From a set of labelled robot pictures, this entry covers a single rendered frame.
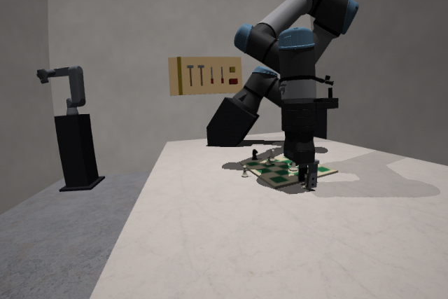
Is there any green and cream chessboard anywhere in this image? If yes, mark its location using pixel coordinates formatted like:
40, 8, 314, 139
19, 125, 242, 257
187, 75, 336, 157
240, 156, 338, 189

